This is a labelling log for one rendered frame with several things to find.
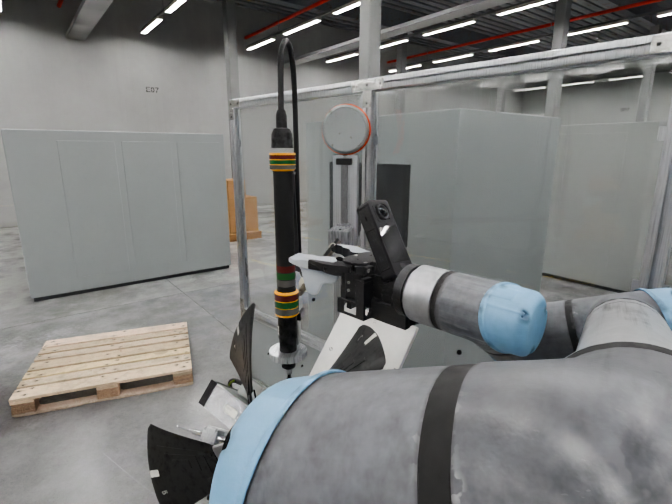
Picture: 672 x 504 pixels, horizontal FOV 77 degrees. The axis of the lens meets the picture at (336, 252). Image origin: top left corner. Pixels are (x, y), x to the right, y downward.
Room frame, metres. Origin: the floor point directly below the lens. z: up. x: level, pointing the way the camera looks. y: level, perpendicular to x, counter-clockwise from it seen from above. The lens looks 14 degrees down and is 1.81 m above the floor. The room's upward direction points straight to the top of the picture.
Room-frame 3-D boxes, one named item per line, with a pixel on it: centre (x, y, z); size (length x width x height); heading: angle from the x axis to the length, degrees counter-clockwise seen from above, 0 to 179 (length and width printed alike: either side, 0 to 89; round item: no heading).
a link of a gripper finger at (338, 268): (0.59, 0.00, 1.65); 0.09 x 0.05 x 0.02; 66
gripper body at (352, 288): (0.57, -0.06, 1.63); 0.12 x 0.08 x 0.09; 44
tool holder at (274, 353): (0.72, 0.09, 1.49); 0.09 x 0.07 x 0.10; 170
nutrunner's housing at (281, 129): (0.71, 0.09, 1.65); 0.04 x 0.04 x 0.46
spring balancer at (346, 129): (1.42, -0.03, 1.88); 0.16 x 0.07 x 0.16; 80
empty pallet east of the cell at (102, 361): (3.25, 1.88, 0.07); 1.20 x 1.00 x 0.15; 111
